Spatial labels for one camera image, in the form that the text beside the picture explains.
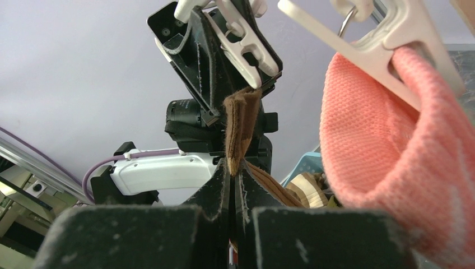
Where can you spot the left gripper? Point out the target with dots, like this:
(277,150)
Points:
(215,56)

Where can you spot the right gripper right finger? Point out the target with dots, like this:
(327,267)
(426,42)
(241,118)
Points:
(271,235)

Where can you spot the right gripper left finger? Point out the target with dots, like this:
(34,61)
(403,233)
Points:
(191,235)

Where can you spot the brown tan sock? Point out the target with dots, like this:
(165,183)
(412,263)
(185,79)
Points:
(242,109)

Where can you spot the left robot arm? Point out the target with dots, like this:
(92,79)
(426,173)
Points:
(133,176)

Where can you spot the pile of socks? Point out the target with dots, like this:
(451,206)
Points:
(313,190)

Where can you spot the white clip hanger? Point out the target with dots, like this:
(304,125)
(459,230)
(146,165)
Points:
(405,23)

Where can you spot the light blue basket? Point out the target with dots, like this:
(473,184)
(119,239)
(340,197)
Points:
(310,162)

